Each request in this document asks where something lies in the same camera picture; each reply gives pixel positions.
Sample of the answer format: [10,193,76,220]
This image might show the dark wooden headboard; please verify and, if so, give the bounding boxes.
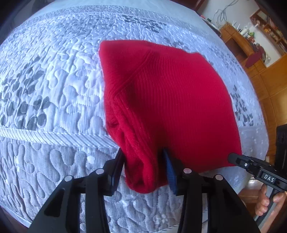
[172,0,205,11]

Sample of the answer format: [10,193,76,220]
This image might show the white hanging cables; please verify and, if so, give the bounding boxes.
[211,0,239,25]

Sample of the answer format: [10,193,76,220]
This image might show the wooden wall shelf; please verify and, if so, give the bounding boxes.
[250,9,286,55]

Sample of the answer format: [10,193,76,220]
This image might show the red knit sweater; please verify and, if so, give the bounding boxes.
[99,40,242,194]

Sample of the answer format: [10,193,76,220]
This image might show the right hand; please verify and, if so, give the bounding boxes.
[255,184,286,217]

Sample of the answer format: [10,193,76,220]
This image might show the dark red hanging cloth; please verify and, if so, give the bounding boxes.
[245,51,262,68]

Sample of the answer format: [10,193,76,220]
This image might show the wooden cabinet desk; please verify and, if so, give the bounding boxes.
[218,22,287,209]

